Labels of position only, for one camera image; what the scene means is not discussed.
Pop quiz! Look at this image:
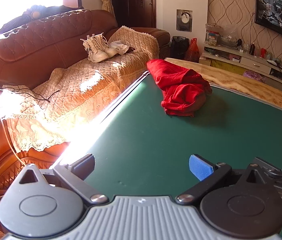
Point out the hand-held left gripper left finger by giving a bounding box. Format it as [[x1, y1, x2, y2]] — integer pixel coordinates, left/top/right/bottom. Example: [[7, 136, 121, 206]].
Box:
[[13, 153, 108, 205]]

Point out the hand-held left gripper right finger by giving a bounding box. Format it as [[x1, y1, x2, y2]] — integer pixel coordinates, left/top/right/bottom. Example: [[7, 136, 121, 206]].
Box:
[[177, 154, 269, 205]]

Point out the red sweater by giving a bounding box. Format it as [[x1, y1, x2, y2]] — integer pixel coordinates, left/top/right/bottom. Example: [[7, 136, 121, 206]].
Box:
[[146, 59, 213, 117]]

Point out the green mat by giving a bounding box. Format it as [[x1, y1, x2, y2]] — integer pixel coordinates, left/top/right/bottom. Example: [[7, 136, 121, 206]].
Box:
[[53, 70, 282, 200]]

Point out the beige quilted sofa cover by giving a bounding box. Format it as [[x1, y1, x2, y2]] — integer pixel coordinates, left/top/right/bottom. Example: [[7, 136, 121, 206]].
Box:
[[2, 26, 160, 153]]

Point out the purple stool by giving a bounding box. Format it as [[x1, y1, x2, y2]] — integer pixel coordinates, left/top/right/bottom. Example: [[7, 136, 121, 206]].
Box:
[[243, 70, 266, 83]]

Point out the white TV cabinet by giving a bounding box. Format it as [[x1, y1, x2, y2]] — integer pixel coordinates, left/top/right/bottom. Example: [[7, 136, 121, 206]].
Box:
[[198, 45, 282, 93]]

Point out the red plastic bag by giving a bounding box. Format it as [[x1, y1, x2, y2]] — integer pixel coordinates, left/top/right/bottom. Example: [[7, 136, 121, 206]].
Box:
[[185, 38, 200, 63]]

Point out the black bag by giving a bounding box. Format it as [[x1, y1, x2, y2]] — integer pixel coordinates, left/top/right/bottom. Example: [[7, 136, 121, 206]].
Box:
[[170, 36, 190, 59]]

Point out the white cloth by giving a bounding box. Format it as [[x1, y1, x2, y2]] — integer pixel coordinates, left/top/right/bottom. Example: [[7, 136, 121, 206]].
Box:
[[109, 41, 131, 55]]

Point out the brown leather sofa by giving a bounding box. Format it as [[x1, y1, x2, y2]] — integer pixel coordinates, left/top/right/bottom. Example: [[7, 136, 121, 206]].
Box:
[[0, 5, 171, 240]]

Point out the round white plate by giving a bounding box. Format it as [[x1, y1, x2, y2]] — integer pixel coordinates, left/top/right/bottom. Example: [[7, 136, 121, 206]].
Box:
[[180, 11, 191, 25]]

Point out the beige curtain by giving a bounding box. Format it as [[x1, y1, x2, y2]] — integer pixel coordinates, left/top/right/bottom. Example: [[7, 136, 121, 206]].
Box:
[[98, 0, 117, 25]]

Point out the dark wooden door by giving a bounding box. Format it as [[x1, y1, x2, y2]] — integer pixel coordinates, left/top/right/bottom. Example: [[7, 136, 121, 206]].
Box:
[[112, 0, 155, 28]]

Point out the white cable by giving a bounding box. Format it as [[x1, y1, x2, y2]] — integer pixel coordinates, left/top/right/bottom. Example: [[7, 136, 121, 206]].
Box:
[[0, 110, 24, 168]]

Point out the black cable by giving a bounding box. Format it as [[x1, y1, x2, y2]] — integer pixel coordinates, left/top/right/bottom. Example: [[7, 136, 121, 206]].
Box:
[[0, 74, 61, 103]]

